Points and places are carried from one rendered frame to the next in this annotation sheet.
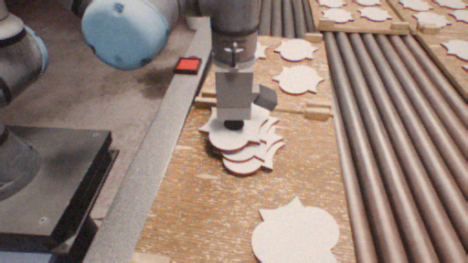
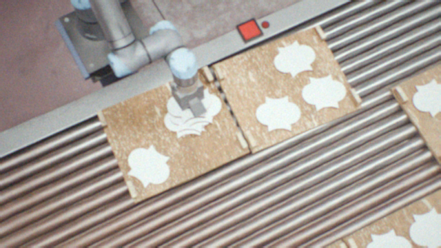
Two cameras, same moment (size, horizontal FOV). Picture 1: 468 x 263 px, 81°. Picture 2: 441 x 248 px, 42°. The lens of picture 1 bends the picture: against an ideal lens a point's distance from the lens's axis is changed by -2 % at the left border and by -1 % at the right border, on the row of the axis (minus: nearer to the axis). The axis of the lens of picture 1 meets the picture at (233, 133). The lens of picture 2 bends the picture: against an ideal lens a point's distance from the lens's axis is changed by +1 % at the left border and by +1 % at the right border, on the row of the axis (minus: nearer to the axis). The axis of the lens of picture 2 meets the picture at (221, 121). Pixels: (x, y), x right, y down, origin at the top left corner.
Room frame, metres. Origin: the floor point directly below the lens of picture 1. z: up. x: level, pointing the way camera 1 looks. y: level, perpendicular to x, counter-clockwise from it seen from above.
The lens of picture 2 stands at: (0.12, -0.67, 2.72)
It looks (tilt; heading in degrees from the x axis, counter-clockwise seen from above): 69 degrees down; 57
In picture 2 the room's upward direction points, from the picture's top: straight up
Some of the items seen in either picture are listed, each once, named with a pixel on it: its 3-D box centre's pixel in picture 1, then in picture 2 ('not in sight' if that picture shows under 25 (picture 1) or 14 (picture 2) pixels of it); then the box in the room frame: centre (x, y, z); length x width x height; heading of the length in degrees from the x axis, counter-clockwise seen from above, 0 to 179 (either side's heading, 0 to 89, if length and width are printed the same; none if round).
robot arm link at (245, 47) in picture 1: (234, 41); (185, 80); (0.42, 0.00, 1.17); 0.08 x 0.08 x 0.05
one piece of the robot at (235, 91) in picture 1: (246, 82); (190, 96); (0.42, -0.02, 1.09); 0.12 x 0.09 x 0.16; 89
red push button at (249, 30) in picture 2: (187, 66); (249, 31); (0.77, 0.14, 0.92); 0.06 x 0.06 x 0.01; 83
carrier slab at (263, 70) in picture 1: (270, 68); (285, 87); (0.75, -0.11, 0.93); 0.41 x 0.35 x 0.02; 170
